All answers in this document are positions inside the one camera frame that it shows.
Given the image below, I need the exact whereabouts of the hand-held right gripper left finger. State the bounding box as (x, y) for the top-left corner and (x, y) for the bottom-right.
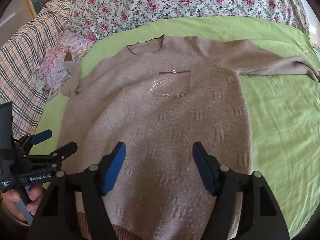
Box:
(27, 141), (127, 240)

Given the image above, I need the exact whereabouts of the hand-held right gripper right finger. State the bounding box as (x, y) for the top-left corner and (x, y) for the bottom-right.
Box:
(192, 141), (294, 240)

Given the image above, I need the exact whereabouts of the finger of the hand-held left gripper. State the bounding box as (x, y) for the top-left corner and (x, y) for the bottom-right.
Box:
(24, 141), (78, 170)
(14, 129), (53, 155)

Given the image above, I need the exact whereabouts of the beige knitted sweater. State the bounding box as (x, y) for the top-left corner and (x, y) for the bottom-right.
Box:
(56, 34), (320, 240)

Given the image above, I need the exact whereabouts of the person's left hand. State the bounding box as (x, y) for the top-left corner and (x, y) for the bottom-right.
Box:
(0, 184), (44, 224)

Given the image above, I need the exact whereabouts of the pastel floral cloth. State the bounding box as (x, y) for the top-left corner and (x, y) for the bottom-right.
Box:
(34, 31), (97, 100)

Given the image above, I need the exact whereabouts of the plaid blanket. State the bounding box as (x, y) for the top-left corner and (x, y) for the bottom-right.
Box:
(0, 0), (75, 140)

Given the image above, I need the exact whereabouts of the green bed sheet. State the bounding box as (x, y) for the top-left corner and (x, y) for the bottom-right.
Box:
(27, 15), (320, 240)

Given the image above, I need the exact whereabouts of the rose print floral quilt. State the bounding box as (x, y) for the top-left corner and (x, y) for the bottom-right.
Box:
(64, 0), (310, 40)

